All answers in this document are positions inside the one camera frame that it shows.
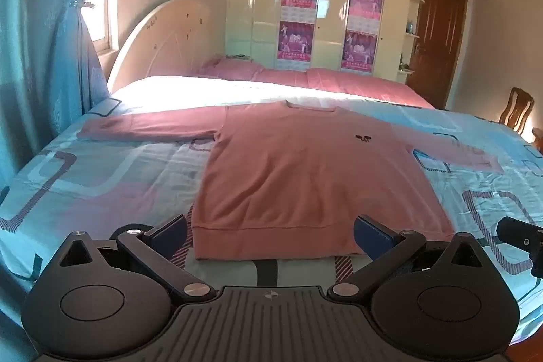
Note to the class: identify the bed with patterned sheet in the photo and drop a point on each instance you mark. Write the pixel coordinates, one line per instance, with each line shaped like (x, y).
(97, 179)

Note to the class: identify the blue curtain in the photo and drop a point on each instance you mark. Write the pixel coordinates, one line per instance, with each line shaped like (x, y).
(42, 27)

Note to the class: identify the curtain tieback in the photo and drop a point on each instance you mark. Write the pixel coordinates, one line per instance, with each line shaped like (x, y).
(82, 4)

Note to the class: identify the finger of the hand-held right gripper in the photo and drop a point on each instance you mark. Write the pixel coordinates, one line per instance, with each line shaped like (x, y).
(519, 234)

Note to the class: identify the wooden chair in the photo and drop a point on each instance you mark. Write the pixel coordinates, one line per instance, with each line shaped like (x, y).
(515, 109)

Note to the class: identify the pink long-sleeve sweater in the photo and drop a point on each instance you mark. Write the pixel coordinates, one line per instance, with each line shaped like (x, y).
(309, 175)

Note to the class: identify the pink pillow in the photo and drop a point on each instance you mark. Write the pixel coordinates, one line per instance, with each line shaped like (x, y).
(231, 68)

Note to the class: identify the cream corner shelf unit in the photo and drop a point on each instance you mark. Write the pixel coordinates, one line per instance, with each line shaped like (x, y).
(410, 35)

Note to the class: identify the window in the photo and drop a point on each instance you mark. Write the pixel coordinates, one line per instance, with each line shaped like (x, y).
(102, 14)

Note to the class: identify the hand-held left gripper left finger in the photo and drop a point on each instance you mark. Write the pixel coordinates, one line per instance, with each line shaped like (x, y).
(169, 234)

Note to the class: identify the cream headboard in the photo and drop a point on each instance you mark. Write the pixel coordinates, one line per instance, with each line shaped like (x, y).
(161, 44)

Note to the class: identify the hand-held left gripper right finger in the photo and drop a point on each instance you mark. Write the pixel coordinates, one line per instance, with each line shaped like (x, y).
(373, 237)

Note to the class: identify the pink quilt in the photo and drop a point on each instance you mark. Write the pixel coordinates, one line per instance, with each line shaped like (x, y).
(352, 84)

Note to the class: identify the brown wooden door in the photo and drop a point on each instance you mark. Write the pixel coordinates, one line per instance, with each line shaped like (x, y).
(439, 44)

